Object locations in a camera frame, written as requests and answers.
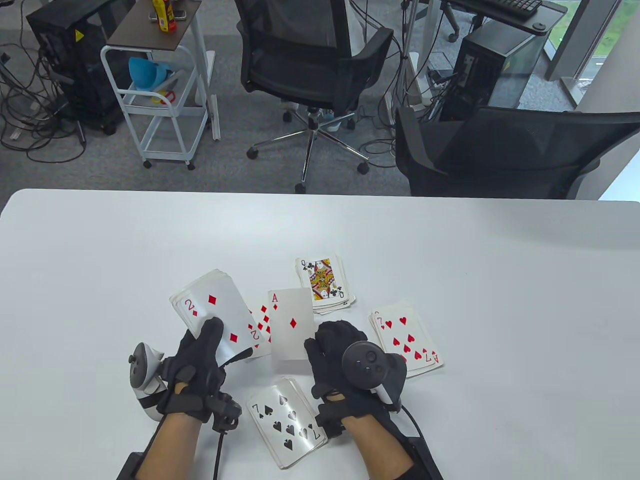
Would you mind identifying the person's left hand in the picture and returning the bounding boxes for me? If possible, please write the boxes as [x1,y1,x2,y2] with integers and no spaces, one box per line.
[156,316,253,425]

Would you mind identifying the person's right hand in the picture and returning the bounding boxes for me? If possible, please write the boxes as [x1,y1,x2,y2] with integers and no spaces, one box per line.
[304,321,403,423]

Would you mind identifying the pile of clubs cards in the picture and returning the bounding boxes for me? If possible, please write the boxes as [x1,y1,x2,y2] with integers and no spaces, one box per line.
[295,254,357,316]

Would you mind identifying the pile of spades cards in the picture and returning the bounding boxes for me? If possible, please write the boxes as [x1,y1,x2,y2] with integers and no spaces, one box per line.
[246,377,330,470]

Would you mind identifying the pile of hearts cards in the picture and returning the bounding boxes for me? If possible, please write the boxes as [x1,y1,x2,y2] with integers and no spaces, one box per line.
[370,301,445,378]

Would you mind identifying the deck of playing cards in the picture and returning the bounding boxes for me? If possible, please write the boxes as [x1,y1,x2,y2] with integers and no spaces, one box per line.
[169,269,266,368]

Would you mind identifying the black forearm sensor box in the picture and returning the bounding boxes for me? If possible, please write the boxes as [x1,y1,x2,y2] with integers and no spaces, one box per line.
[407,436,443,480]
[117,452,146,480]

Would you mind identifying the person's right forearm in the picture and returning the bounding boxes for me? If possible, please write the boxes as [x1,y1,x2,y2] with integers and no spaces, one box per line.
[342,415,416,480]

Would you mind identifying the person's left forearm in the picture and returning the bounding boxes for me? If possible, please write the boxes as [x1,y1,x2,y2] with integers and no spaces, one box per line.
[135,412,203,480]

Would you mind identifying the grey white handheld controller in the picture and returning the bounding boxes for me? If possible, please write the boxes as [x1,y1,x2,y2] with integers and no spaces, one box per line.
[341,341,408,413]
[128,342,166,420]

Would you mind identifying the black mesh office chair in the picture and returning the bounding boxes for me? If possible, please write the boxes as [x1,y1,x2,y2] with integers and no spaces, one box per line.
[395,106,640,200]

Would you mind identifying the white rolling cart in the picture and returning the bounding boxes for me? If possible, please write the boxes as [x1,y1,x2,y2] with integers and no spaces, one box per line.
[100,44,211,171]

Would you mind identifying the black chair with chrome base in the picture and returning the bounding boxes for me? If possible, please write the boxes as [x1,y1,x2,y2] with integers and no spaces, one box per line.
[233,0,394,195]

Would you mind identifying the white metal stand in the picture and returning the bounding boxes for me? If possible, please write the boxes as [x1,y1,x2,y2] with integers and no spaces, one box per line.
[397,0,441,118]

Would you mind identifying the blue plastic funnel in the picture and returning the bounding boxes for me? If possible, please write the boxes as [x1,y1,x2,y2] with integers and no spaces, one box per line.
[128,56,168,92]

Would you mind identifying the black computer tower yellow sticker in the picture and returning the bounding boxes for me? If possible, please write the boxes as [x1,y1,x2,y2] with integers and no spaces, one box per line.
[26,0,136,135]

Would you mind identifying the black computer tower glass panel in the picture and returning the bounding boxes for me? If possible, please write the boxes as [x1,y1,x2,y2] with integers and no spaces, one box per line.
[440,22,551,122]

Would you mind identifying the black chair leg with castor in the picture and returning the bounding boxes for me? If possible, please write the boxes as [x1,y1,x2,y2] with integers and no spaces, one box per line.
[442,7,488,43]

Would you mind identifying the white side table brown top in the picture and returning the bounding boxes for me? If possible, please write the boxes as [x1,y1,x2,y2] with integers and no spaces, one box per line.
[107,0,221,142]

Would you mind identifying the yellow bottle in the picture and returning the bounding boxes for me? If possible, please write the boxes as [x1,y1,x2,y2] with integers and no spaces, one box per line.
[152,0,171,33]

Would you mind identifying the black keyboard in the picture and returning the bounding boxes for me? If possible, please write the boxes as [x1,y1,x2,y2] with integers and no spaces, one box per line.
[467,0,543,20]

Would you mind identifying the dark grey desk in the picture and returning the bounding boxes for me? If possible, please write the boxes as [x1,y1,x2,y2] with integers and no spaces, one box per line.
[440,0,568,33]

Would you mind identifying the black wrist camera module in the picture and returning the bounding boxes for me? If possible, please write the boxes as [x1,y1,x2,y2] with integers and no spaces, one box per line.
[315,402,347,438]
[205,395,242,433]

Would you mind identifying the black glove cable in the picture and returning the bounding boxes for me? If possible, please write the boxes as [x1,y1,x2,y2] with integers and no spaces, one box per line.
[400,405,426,441]
[212,431,226,480]

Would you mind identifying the tangle of black floor cables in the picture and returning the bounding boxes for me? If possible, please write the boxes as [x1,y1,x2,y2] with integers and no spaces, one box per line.
[0,30,90,163]

